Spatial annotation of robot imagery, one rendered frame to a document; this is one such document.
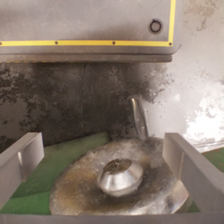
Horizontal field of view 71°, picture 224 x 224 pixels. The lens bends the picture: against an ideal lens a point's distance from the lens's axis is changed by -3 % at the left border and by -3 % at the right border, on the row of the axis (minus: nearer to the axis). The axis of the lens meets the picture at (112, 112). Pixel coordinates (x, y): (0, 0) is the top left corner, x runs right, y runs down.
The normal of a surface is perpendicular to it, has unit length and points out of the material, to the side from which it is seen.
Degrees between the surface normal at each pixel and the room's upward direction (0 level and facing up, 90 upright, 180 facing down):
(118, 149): 74
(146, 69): 0
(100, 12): 0
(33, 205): 90
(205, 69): 0
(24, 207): 90
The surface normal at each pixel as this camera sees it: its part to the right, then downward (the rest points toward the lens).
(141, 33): 0.02, 0.25
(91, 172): 0.00, -0.94
